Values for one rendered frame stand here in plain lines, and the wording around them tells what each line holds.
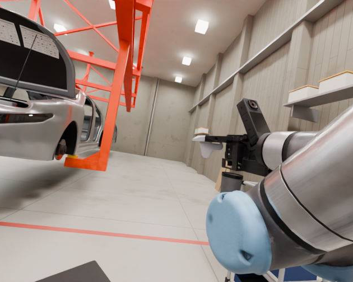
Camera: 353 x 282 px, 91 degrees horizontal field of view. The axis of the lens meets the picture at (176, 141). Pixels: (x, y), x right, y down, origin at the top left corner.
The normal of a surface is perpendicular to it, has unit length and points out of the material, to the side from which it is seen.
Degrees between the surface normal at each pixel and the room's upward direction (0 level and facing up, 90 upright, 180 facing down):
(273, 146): 83
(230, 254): 90
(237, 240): 90
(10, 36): 141
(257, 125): 60
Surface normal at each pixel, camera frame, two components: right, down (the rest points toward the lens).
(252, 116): 0.36, -0.47
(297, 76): 0.14, 0.00
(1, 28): 0.01, 0.80
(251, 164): -0.92, -0.04
